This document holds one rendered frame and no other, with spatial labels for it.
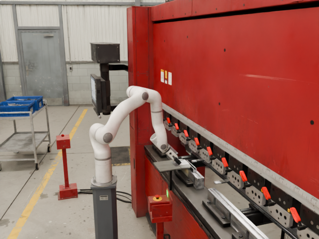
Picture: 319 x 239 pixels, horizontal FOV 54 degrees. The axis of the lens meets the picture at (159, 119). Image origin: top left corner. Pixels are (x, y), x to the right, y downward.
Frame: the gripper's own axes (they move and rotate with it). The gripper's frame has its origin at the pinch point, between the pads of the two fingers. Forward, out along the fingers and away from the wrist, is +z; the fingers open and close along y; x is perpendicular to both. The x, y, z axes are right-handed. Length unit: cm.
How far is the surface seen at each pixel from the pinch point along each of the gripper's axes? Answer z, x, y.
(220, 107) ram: -40, -42, -56
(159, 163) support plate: -7.6, 12.5, 4.6
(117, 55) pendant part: -79, -32, 101
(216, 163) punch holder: -11, -17, -55
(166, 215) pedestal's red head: 10.9, 34.6, -27.4
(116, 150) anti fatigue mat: 79, 63, 306
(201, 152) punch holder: -11.7, -16.5, -34.2
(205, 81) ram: -50, -50, -35
